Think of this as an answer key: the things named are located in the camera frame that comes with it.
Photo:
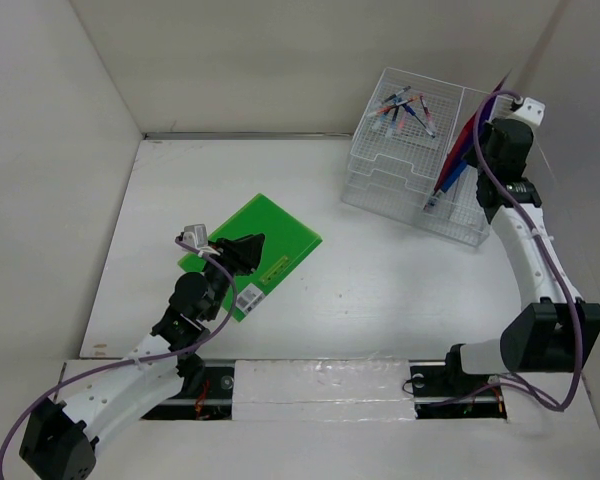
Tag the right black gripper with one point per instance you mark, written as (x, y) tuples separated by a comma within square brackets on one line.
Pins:
[(488, 128)]

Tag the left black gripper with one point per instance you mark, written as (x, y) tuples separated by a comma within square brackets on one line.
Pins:
[(240, 253)]

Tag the blue plastic folder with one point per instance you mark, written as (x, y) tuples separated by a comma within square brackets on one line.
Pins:
[(455, 175)]

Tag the green plastic folder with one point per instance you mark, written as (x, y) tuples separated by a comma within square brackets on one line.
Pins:
[(287, 244)]

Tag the red plastic folder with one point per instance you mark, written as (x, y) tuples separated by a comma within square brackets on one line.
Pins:
[(462, 140)]

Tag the dark red gel pen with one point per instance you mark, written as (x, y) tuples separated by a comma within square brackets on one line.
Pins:
[(428, 115)]

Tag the orange red gel pen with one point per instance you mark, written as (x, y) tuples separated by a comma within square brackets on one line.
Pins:
[(387, 108)]

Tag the dark blue clip pen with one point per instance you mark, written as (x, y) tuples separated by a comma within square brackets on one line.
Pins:
[(412, 112)]

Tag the pink highlighter pen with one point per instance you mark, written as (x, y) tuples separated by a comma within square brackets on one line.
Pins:
[(403, 119)]

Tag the teal cap gel pen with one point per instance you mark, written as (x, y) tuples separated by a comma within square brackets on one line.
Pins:
[(396, 94)]

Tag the blue cap gel pen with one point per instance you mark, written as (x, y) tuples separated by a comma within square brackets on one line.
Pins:
[(393, 123)]

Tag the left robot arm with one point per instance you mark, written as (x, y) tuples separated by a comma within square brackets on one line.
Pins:
[(63, 439)]

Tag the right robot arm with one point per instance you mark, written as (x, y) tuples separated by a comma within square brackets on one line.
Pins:
[(556, 329)]

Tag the white foam front block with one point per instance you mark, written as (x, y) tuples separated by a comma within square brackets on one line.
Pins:
[(352, 391)]

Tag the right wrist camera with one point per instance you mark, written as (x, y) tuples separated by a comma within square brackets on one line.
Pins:
[(529, 111)]

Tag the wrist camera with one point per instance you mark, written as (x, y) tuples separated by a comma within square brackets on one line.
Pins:
[(195, 236), (529, 111)]

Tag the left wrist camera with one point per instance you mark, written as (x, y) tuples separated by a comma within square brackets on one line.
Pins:
[(195, 236)]

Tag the white wire mesh organizer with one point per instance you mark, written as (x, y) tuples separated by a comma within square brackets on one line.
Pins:
[(406, 177)]

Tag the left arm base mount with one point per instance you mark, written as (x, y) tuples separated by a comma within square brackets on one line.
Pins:
[(206, 396)]

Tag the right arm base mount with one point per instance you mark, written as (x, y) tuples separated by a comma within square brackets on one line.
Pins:
[(442, 391)]

